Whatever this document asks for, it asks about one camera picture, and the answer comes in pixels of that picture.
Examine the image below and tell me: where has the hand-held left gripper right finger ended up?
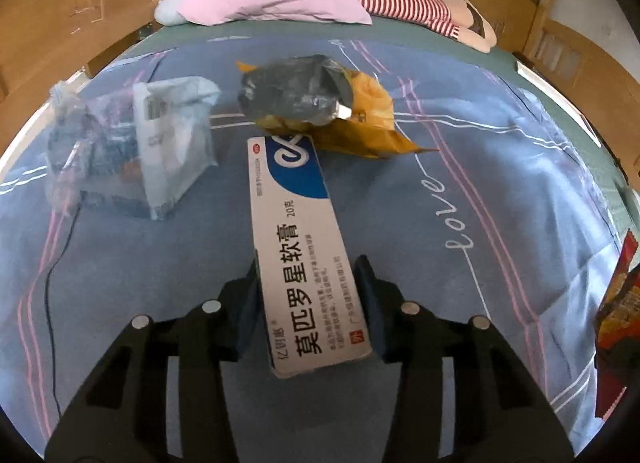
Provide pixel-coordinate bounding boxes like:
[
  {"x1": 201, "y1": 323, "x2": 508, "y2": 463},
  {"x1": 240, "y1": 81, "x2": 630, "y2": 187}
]
[{"x1": 352, "y1": 254, "x2": 576, "y2": 463}]

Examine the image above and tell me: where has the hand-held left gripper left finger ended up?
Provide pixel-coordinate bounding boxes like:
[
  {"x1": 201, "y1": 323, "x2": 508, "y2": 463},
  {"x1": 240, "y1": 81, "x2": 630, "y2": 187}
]
[{"x1": 44, "y1": 258, "x2": 261, "y2": 463}]

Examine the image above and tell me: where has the white blue medicine box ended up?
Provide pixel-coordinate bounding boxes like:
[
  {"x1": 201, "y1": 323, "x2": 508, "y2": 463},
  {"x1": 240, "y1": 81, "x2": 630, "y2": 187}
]
[{"x1": 246, "y1": 133, "x2": 373, "y2": 378}]

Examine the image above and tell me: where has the yellow snack bag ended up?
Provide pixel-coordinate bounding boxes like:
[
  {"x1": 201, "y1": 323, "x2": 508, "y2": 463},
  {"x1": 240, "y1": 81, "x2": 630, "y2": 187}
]
[{"x1": 235, "y1": 54, "x2": 441, "y2": 160}]

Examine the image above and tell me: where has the white blue plastic packet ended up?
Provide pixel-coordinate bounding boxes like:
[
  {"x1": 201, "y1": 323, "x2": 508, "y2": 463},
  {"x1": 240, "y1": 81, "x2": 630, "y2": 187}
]
[{"x1": 132, "y1": 77, "x2": 221, "y2": 221}]

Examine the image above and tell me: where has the blue striped blanket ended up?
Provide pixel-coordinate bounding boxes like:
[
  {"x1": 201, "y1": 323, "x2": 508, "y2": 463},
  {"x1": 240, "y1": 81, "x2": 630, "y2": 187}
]
[{"x1": 0, "y1": 33, "x2": 631, "y2": 459}]

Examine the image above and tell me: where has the clear plastic bag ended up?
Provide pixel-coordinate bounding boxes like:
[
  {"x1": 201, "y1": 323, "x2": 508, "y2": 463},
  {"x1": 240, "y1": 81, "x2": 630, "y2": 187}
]
[{"x1": 44, "y1": 76, "x2": 221, "y2": 221}]

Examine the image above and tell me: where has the red snack bag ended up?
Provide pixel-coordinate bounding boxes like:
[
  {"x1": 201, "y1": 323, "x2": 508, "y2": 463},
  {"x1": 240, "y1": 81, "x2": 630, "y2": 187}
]
[{"x1": 594, "y1": 228, "x2": 640, "y2": 419}]

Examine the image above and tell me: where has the light blue plush cushion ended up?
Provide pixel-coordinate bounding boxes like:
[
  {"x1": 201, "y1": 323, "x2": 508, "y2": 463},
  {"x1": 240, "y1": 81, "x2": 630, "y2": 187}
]
[{"x1": 154, "y1": 0, "x2": 193, "y2": 26}]

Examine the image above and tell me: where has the wooden headboard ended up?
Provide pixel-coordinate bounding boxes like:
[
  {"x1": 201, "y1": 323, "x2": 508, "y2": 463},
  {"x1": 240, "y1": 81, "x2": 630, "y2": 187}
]
[{"x1": 0, "y1": 0, "x2": 166, "y2": 99}]

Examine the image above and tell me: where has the black cable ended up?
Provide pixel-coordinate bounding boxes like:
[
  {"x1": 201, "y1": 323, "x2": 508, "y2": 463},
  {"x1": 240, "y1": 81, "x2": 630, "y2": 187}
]
[{"x1": 44, "y1": 203, "x2": 83, "y2": 419}]

